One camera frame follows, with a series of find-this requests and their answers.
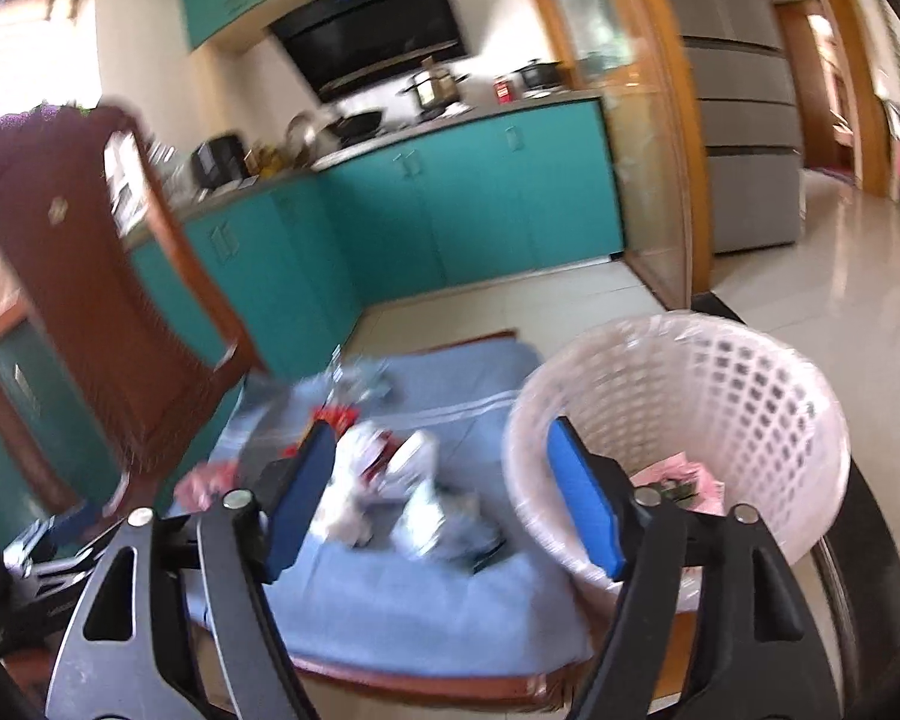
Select clear plastic wrapper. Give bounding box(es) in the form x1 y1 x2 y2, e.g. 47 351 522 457
321 360 397 400

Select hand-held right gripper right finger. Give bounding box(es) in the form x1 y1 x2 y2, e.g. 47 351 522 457
546 416 833 720

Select crumpled white tissue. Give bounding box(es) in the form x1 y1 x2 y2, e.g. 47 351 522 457
311 484 380 548

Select wooden framed glass door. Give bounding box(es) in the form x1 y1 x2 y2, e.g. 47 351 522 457
516 0 713 312

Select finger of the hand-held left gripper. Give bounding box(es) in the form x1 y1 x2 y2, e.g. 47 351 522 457
4 532 121 590
49 504 104 541

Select pink red wrapper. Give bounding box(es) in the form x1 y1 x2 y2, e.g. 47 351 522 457
174 463 235 509

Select steel pot lid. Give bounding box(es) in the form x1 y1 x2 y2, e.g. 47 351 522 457
285 111 323 155

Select black range hood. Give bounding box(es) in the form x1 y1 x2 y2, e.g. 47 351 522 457
268 0 470 100

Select white plastic lattice basket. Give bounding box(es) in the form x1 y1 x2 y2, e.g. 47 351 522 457
501 313 852 616

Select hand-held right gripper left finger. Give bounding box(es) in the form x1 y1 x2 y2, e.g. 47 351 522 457
45 420 338 720

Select silver foil packet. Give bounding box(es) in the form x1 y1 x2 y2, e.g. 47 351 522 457
390 484 509 575

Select metal dish rack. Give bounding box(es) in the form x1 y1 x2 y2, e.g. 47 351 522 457
109 136 196 237

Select carved wooden chair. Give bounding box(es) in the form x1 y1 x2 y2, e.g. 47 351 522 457
0 101 597 710

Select teal kitchen cabinets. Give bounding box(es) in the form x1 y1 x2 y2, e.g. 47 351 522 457
0 99 627 518

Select black lidded pot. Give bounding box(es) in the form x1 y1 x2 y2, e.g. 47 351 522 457
511 58 563 91

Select blue striped seat cushion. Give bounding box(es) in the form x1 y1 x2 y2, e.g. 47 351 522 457
184 337 597 672

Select steel pot with lid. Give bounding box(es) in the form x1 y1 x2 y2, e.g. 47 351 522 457
399 58 470 110

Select grey refrigerator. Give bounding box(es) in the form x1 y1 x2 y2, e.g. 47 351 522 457
641 0 805 256

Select red white wrapper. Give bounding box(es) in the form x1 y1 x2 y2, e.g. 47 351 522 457
337 424 391 485

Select black kitchen appliance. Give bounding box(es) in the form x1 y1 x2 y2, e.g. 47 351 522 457
191 133 245 190

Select grey kitchen countertop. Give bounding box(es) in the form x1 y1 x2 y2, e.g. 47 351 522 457
120 88 605 248

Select pink plastic bag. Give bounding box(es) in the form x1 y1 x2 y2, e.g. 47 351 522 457
628 451 727 517

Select black wok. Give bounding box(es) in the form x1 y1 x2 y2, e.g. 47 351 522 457
330 109 386 143

